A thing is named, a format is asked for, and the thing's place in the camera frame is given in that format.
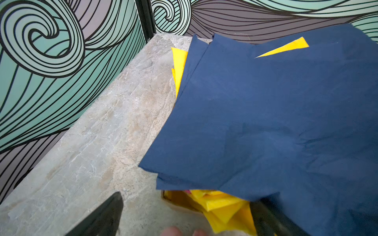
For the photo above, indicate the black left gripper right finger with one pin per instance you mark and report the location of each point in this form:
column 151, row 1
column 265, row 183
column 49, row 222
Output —
column 269, row 221

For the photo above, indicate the dark blue napkin stack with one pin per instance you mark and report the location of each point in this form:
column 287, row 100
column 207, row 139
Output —
column 294, row 120

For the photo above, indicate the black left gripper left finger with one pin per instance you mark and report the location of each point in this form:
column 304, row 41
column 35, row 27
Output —
column 103, row 221

